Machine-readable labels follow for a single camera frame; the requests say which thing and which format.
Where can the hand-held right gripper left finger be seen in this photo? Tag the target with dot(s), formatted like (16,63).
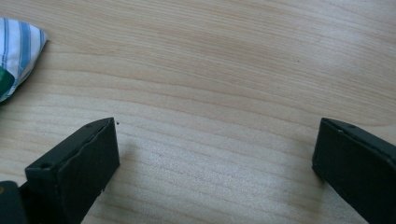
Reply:
(82,165)

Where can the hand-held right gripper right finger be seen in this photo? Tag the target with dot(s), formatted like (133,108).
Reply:
(358,168)

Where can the blue striped white cloth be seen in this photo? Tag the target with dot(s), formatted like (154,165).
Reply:
(18,49)

